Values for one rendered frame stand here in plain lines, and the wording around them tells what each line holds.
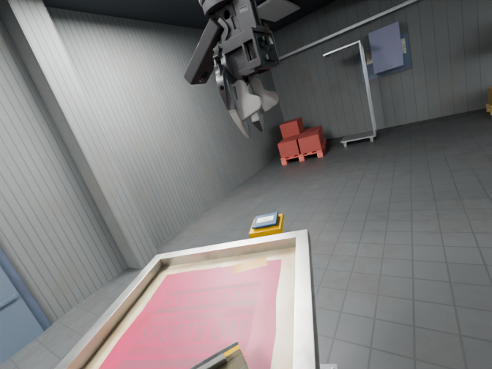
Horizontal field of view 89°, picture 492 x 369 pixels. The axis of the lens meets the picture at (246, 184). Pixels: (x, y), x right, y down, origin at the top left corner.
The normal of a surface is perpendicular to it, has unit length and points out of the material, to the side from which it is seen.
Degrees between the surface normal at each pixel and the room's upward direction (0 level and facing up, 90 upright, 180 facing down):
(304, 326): 0
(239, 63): 90
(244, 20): 90
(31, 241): 90
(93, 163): 90
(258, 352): 0
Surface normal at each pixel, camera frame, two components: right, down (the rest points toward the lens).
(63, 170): 0.81, -0.10
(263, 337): -0.30, -0.92
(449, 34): -0.51, 0.39
